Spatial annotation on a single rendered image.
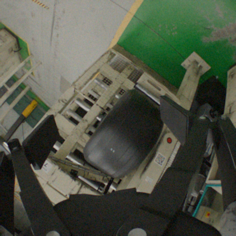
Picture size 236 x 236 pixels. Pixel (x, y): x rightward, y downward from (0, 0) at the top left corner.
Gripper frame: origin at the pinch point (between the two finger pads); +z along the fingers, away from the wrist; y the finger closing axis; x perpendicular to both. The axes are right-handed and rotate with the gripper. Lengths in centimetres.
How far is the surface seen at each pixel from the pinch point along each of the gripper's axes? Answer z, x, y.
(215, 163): 44, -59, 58
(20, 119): 748, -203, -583
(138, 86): 86, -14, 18
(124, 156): 48, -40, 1
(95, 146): 53, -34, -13
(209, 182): 35, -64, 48
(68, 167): 80, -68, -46
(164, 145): 70, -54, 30
